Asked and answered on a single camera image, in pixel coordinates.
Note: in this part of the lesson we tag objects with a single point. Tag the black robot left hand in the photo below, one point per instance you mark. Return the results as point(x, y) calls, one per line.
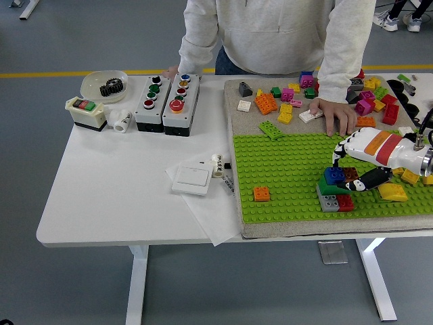
point(5, 322)

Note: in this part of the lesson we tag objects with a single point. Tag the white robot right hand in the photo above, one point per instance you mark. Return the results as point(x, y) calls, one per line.
point(382, 149)

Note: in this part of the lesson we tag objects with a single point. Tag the person's left hand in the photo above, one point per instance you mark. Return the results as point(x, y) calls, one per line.
point(335, 111)

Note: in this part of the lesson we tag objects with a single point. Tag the person's right hand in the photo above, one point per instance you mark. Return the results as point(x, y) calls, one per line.
point(170, 71)

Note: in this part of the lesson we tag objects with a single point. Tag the brown square toy brick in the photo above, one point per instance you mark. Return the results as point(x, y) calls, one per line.
point(352, 173)

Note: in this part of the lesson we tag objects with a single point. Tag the blue square toy brick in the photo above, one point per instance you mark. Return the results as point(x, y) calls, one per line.
point(304, 73)
point(333, 176)

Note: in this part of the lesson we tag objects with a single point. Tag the dark grey sloped brick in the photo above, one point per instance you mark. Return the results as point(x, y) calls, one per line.
point(353, 98)
point(246, 89)

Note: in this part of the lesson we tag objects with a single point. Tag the person's left forearm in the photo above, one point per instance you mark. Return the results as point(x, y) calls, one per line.
point(338, 74)

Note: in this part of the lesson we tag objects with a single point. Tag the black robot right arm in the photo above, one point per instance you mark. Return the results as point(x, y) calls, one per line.
point(429, 162)

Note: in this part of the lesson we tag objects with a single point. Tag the person's right forearm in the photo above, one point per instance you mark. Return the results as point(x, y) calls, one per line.
point(196, 50)

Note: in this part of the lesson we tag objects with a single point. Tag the orange long toy brick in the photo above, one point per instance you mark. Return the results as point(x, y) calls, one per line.
point(365, 122)
point(399, 171)

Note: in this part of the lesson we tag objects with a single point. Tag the magenta toy brick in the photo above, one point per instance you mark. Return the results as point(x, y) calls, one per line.
point(363, 107)

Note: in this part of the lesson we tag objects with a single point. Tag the small white toy brick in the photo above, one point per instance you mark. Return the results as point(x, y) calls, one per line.
point(405, 130)

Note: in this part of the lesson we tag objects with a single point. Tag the red square toy brick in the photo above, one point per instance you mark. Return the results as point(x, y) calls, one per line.
point(389, 99)
point(345, 204)
point(317, 86)

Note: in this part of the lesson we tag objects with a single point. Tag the small green toy brick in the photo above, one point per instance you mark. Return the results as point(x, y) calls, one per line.
point(276, 93)
point(308, 93)

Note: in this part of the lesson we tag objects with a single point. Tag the red long toy brick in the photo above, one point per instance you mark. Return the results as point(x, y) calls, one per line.
point(390, 115)

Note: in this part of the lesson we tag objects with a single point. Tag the pink square toy brick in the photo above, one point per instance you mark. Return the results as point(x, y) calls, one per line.
point(306, 82)
point(287, 95)
point(366, 95)

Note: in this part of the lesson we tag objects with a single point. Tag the grey brick with rings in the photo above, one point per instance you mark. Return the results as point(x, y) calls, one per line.
point(357, 83)

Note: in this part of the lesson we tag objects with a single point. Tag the red sloped brick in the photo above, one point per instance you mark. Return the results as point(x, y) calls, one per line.
point(362, 74)

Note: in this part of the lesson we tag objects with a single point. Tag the yellow curved brick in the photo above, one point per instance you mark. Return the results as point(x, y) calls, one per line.
point(394, 193)

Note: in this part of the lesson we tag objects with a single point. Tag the lime green toy brick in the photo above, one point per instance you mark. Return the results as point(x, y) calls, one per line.
point(380, 93)

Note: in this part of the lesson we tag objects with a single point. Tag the orange wide toy brick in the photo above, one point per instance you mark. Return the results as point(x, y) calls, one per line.
point(265, 105)

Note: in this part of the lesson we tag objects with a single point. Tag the green long toy brick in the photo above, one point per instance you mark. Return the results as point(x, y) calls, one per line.
point(324, 189)

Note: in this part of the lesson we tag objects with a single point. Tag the grey toy brick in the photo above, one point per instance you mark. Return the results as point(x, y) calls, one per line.
point(328, 204)

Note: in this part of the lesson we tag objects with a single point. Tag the tiny yellow toy brick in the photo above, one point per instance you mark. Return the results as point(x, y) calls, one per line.
point(259, 92)

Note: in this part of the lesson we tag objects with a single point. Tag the orange square toy brick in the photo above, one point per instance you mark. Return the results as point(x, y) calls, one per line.
point(261, 194)

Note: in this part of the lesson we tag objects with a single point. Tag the white double tile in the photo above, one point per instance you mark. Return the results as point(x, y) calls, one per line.
point(306, 116)

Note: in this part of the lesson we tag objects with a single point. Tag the pink flat tile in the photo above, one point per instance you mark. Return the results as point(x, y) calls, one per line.
point(295, 103)

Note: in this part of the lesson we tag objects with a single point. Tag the grey emergency-stop control box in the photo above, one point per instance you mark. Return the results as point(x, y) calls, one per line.
point(174, 122)

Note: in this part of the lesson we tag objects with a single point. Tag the grey four-button control box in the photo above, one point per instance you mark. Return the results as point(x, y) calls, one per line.
point(143, 118)

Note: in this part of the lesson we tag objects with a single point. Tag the black metal gear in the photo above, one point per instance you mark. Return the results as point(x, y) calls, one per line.
point(105, 92)
point(117, 86)

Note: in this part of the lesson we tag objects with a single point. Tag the grey metal part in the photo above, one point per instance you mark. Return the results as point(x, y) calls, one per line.
point(410, 88)

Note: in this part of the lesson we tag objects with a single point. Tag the green flat studded plate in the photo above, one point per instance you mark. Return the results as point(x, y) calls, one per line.
point(270, 130)

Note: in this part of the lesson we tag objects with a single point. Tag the white pipe tee fitting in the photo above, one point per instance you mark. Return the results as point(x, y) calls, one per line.
point(122, 123)

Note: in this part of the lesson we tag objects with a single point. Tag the small green flat piece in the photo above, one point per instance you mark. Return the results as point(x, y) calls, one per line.
point(403, 78)

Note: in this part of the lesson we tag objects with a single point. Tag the white square tile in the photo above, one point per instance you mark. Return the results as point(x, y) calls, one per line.
point(243, 105)

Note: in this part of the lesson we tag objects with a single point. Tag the white plastic bowl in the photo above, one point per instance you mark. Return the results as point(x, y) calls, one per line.
point(90, 87)

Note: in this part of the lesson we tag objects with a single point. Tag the lime green studded baseplate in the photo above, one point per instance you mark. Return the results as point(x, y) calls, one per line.
point(270, 162)

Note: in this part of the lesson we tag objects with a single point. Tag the person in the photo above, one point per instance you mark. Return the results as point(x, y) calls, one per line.
point(270, 34)
point(387, 20)

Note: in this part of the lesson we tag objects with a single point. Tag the silver floor plate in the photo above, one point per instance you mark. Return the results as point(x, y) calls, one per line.
point(333, 252)

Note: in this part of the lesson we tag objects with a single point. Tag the printed label strip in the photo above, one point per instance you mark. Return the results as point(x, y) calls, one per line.
point(228, 186)

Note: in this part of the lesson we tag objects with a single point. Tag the white table leg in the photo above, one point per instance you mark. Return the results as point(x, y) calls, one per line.
point(137, 287)
point(375, 277)

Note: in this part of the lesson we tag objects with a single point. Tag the white table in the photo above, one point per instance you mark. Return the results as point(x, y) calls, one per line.
point(101, 186)

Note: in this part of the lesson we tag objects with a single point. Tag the white paper sheet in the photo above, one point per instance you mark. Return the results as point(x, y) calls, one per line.
point(209, 216)

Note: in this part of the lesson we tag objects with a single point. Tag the white furniture foot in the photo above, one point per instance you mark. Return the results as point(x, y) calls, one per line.
point(29, 8)

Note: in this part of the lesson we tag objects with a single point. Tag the cream red-green switch box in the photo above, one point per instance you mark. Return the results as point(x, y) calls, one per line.
point(86, 118)

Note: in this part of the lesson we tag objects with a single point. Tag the white wall switch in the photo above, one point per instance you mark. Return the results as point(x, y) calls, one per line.
point(191, 178)

